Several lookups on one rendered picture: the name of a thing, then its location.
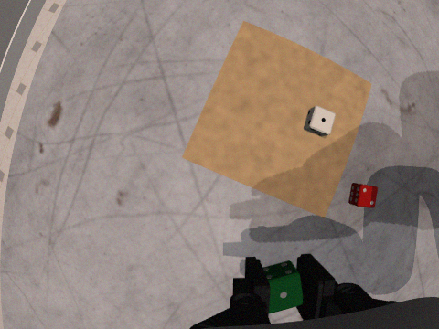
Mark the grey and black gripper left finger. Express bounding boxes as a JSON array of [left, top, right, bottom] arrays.
[[189, 257, 271, 329]]

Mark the red die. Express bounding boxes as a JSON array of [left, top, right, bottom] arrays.
[[348, 183, 378, 208]]

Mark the white die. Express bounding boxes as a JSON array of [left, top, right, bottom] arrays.
[[304, 105, 336, 136]]

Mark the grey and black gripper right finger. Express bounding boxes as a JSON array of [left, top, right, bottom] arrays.
[[296, 254, 397, 320]]

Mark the tan mat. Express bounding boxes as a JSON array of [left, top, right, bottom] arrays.
[[182, 21, 372, 218]]

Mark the green die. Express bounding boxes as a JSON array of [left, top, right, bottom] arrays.
[[263, 261, 303, 313]]

